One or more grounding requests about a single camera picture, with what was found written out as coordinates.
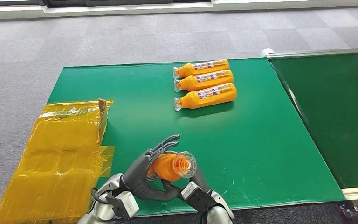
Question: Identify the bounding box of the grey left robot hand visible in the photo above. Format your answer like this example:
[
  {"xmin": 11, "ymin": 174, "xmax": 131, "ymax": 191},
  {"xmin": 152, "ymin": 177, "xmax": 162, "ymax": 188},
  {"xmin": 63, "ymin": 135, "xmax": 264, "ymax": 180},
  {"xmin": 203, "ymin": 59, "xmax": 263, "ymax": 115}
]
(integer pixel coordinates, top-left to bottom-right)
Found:
[{"xmin": 122, "ymin": 134, "xmax": 183, "ymax": 202}]

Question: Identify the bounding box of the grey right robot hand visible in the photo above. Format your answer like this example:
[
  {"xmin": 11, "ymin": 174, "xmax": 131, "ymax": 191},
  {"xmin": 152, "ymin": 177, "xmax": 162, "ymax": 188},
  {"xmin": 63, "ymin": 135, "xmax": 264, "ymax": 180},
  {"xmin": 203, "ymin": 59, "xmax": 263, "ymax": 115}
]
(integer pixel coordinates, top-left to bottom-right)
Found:
[{"xmin": 191, "ymin": 167, "xmax": 213, "ymax": 194}]

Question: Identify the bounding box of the orange plastic bottle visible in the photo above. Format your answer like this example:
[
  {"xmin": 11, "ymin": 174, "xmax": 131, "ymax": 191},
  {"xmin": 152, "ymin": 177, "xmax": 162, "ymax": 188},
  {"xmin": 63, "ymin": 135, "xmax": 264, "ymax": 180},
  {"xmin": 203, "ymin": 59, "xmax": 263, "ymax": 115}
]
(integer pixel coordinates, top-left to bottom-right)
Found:
[
  {"xmin": 173, "ymin": 83, "xmax": 238, "ymax": 112},
  {"xmin": 147, "ymin": 151, "xmax": 197, "ymax": 182},
  {"xmin": 173, "ymin": 70, "xmax": 234, "ymax": 93},
  {"xmin": 172, "ymin": 59, "xmax": 230, "ymax": 78}
]

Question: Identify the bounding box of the green table mat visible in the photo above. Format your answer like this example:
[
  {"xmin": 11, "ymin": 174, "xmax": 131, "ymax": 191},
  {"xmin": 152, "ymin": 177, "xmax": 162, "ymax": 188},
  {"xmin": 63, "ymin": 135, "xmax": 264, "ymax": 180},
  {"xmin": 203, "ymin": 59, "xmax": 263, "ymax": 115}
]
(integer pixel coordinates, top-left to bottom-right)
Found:
[{"xmin": 48, "ymin": 58, "xmax": 347, "ymax": 217}]

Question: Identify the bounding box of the yellow plastic wrapped sheet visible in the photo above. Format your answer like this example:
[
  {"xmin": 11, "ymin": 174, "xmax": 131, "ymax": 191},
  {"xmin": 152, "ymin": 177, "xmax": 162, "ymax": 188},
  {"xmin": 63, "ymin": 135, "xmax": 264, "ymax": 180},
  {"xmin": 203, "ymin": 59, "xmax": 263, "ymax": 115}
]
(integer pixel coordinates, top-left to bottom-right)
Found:
[{"xmin": 0, "ymin": 98, "xmax": 116, "ymax": 224}]

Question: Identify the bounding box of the dark green conveyor belt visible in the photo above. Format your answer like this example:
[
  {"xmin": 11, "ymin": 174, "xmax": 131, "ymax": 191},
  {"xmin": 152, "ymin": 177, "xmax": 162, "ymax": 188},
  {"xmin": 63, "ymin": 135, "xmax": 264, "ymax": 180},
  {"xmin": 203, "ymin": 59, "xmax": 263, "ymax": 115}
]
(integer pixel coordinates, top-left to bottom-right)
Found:
[{"xmin": 270, "ymin": 51, "xmax": 358, "ymax": 189}]

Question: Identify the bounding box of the white window sill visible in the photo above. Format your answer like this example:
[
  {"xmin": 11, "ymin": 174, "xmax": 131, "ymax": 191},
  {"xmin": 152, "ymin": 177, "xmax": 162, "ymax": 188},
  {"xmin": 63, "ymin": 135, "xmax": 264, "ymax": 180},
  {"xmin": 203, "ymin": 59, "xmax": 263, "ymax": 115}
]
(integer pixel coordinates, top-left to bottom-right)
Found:
[{"xmin": 0, "ymin": 0, "xmax": 358, "ymax": 21}]

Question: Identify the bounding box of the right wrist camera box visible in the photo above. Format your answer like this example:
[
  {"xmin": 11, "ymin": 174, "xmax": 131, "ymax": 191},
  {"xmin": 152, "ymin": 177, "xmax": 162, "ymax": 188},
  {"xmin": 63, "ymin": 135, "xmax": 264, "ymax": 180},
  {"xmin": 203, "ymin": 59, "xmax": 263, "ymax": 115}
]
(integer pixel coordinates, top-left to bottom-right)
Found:
[{"xmin": 180, "ymin": 181, "xmax": 217, "ymax": 213}]

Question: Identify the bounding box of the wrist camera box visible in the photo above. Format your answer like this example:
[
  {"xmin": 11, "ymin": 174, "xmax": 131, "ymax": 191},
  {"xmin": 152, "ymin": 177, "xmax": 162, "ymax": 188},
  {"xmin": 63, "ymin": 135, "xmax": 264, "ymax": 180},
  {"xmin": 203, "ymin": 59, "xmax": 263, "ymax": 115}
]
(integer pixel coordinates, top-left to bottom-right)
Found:
[
  {"xmin": 180, "ymin": 181, "xmax": 217, "ymax": 213},
  {"xmin": 105, "ymin": 191, "xmax": 140, "ymax": 221}
]

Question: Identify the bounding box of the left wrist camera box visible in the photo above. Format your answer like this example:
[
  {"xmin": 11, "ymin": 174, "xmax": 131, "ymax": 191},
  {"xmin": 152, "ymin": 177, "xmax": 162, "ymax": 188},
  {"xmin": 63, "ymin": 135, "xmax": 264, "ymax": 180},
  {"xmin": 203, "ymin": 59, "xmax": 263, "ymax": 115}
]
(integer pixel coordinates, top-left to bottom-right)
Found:
[{"xmin": 105, "ymin": 191, "xmax": 140, "ymax": 221}]

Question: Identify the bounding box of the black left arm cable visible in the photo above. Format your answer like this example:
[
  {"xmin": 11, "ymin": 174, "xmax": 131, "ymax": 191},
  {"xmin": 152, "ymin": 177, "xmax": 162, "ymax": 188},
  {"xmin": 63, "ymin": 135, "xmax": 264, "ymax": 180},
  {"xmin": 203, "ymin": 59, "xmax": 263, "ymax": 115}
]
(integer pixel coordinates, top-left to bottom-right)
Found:
[{"xmin": 90, "ymin": 187, "xmax": 109, "ymax": 215}]

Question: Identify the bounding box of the black window frame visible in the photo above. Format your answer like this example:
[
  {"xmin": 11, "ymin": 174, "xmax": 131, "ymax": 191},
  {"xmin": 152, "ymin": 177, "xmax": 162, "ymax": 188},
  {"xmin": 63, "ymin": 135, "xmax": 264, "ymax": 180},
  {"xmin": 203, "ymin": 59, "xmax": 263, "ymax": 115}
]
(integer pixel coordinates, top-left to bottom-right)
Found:
[{"xmin": 0, "ymin": 0, "xmax": 213, "ymax": 9}]

